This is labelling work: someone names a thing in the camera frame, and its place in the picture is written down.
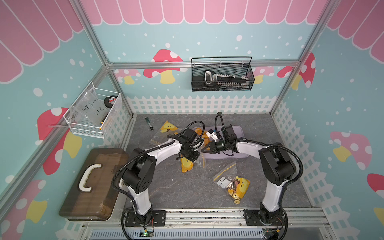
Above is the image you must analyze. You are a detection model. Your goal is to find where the ziploc bag of mixed cookies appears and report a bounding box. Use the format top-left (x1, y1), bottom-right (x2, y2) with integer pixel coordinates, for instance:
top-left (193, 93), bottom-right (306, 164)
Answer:
top-left (181, 156), bottom-right (206, 173)

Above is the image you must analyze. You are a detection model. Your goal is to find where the ziploc bag of orange cookies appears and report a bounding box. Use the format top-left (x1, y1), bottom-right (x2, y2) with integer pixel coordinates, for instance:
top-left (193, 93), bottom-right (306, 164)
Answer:
top-left (149, 121), bottom-right (184, 146)

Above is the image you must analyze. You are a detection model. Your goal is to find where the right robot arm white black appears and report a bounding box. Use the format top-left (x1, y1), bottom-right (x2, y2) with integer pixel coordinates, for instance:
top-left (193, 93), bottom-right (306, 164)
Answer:
top-left (201, 138), bottom-right (304, 225)

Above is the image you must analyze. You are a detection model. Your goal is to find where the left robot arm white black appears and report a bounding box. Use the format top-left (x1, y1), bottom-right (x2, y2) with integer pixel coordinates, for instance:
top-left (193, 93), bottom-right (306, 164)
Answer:
top-left (111, 120), bottom-right (205, 217)

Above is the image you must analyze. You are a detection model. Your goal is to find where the ziploc bag near right arm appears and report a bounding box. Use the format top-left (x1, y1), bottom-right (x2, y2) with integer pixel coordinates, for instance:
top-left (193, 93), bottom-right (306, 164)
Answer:
top-left (213, 162), bottom-right (251, 201)

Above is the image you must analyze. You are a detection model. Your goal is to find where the pile of orange cookies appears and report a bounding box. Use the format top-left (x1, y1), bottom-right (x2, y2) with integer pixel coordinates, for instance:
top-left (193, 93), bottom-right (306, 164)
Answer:
top-left (194, 128), bottom-right (214, 145)

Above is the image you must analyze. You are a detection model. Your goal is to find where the lavender plastic tray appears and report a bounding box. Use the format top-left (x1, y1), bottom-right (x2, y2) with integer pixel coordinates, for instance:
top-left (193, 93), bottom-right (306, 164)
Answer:
top-left (198, 128), bottom-right (248, 160)

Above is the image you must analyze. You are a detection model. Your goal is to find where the socket set in basket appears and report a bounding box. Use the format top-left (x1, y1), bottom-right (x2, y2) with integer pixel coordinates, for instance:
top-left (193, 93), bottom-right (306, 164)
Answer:
top-left (192, 70), bottom-right (253, 92)

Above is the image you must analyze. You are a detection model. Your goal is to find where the black tape roll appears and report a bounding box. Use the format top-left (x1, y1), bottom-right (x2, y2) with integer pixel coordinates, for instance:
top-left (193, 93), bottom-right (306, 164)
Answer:
top-left (104, 96), bottom-right (118, 109)

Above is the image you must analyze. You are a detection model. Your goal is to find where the green handled ratchet wrench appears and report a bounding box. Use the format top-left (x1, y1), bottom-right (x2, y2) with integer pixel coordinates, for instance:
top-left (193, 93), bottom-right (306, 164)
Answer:
top-left (145, 117), bottom-right (154, 131)

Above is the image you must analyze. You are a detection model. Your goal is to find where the black wire wall basket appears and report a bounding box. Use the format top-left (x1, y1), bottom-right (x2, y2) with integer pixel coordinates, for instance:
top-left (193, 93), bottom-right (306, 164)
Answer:
top-left (191, 57), bottom-right (255, 92)

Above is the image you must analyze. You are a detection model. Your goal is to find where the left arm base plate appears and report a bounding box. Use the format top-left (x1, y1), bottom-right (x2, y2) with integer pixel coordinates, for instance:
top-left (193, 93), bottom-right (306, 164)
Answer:
top-left (124, 209), bottom-right (167, 228)

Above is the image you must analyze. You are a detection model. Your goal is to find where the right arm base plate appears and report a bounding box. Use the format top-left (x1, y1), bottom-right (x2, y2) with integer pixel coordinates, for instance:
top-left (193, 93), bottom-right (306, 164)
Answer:
top-left (243, 209), bottom-right (287, 227)

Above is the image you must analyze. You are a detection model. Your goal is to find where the white wire wall basket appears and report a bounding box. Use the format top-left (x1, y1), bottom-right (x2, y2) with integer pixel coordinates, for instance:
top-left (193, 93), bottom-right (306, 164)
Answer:
top-left (64, 82), bottom-right (122, 139)

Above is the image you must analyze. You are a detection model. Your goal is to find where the brown wooden case white handle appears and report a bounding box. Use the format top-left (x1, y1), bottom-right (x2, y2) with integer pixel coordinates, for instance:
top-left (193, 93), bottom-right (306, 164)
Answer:
top-left (59, 148), bottom-right (129, 221)

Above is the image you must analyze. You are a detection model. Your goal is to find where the aluminium front rail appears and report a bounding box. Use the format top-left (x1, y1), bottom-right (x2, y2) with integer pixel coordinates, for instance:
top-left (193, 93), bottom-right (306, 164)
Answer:
top-left (79, 208), bottom-right (337, 240)

